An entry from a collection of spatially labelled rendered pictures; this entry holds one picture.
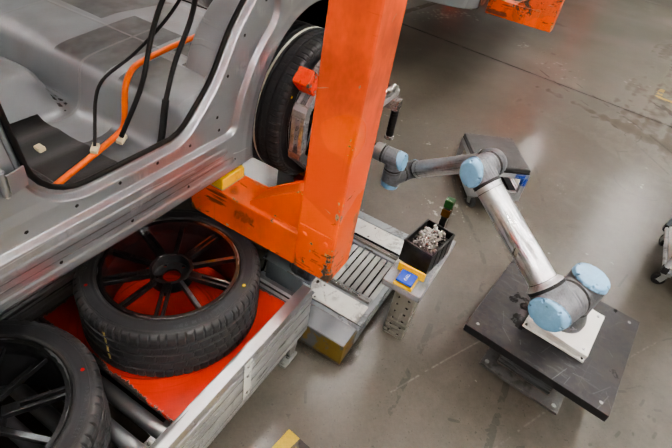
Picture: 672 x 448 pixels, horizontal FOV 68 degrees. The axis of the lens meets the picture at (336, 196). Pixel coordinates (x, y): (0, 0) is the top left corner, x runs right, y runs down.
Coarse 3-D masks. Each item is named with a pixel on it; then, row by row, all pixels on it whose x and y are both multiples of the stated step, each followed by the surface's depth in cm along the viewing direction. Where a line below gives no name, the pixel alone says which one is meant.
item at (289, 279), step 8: (264, 256) 231; (272, 256) 232; (264, 264) 236; (272, 264) 229; (280, 264) 229; (288, 264) 229; (272, 272) 232; (280, 272) 229; (288, 272) 226; (296, 272) 222; (304, 272) 219; (280, 280) 232; (288, 280) 229; (296, 280) 226; (304, 280) 223; (312, 280) 222; (288, 288) 232; (296, 288) 229
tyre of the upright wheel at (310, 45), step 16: (288, 32) 203; (304, 32) 203; (320, 32) 206; (288, 48) 197; (304, 48) 196; (320, 48) 199; (288, 64) 195; (304, 64) 194; (272, 80) 195; (288, 80) 192; (272, 96) 195; (288, 96) 193; (256, 112) 199; (272, 112) 195; (288, 112) 199; (256, 128) 203; (272, 128) 198; (256, 144) 209; (272, 144) 203; (272, 160) 212; (288, 160) 216
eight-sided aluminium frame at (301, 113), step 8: (304, 96) 196; (312, 96) 194; (296, 104) 195; (304, 104) 197; (312, 104) 195; (296, 112) 195; (304, 112) 194; (296, 120) 198; (304, 120) 195; (296, 128) 202; (304, 128) 198; (296, 136) 205; (304, 136) 201; (296, 144) 208; (304, 144) 204; (288, 152) 208; (296, 152) 206; (304, 152) 207; (296, 160) 209; (304, 160) 210; (304, 168) 225
